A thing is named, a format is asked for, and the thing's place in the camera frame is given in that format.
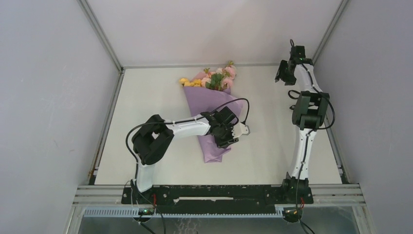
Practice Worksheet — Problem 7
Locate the purple pink wrapping paper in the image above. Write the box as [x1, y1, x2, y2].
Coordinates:
[179, 72, 243, 163]

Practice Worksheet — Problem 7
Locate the fake flower bouquet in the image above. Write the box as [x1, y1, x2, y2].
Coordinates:
[178, 60, 237, 92]

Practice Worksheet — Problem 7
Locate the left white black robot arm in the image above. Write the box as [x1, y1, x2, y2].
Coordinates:
[126, 107, 250, 203]

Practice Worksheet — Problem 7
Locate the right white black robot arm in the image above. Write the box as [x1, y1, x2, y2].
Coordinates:
[275, 42, 330, 203]

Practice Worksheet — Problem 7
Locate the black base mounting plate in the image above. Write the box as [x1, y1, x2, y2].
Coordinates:
[121, 185, 314, 214]

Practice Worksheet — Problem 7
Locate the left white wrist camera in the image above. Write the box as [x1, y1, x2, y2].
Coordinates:
[232, 122, 250, 138]

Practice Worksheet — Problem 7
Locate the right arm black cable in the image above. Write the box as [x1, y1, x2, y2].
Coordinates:
[289, 39, 336, 234]

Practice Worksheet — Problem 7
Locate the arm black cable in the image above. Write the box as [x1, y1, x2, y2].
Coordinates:
[125, 97, 251, 234]
[289, 39, 336, 234]

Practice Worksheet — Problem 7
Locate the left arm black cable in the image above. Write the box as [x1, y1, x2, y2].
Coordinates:
[125, 97, 251, 234]

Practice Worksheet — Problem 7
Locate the aluminium frame rail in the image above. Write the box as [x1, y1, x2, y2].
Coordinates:
[73, 184, 366, 207]

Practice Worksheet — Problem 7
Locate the white slotted cable duct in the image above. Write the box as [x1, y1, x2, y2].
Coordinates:
[83, 206, 297, 218]

